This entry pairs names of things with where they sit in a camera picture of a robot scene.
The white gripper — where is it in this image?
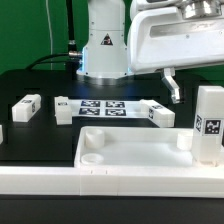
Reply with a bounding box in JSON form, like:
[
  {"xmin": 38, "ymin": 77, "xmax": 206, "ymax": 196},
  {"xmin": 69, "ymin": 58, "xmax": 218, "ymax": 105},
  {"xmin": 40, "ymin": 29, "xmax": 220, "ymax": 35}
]
[{"xmin": 128, "ymin": 6, "xmax": 224, "ymax": 103}]

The white desk tabletop tray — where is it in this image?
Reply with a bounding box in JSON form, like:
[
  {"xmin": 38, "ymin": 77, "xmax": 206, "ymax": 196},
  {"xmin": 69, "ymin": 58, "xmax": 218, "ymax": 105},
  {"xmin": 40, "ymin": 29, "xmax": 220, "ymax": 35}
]
[{"xmin": 72, "ymin": 125, "xmax": 224, "ymax": 168}]

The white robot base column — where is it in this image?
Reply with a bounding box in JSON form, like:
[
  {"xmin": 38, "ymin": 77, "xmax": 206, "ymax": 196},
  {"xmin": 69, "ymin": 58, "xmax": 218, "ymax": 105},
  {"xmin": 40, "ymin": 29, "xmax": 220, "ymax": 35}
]
[{"xmin": 77, "ymin": 0, "xmax": 132, "ymax": 79}]

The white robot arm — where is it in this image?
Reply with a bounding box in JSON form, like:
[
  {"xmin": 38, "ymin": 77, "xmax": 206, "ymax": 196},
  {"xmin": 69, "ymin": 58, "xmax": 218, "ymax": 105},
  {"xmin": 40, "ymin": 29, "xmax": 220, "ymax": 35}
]
[{"xmin": 128, "ymin": 0, "xmax": 224, "ymax": 103}]

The white sheet with fiducial tags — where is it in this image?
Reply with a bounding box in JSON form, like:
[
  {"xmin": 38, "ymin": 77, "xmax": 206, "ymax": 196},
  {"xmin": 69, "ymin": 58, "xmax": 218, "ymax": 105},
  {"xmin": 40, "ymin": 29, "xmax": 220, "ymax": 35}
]
[{"xmin": 69, "ymin": 99, "xmax": 147, "ymax": 118}]

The white block at left edge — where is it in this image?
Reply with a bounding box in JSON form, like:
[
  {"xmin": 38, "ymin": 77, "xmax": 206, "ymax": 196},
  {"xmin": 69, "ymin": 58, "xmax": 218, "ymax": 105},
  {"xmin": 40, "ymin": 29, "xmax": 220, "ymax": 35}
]
[{"xmin": 0, "ymin": 125, "xmax": 3, "ymax": 145}]

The black cable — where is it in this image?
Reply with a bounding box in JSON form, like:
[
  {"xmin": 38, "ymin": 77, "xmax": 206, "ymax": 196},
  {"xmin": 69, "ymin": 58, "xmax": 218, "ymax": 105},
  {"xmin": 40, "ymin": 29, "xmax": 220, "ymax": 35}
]
[{"xmin": 25, "ymin": 0, "xmax": 83, "ymax": 70}]

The white front fence rail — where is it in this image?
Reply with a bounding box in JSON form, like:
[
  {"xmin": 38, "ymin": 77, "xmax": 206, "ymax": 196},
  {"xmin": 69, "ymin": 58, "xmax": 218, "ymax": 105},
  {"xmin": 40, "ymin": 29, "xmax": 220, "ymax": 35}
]
[{"xmin": 0, "ymin": 166, "xmax": 224, "ymax": 198}]

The thin white cable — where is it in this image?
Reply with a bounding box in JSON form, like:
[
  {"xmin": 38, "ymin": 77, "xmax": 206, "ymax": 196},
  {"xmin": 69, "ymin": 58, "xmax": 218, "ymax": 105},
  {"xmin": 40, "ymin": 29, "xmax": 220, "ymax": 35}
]
[{"xmin": 45, "ymin": 0, "xmax": 54, "ymax": 71}]

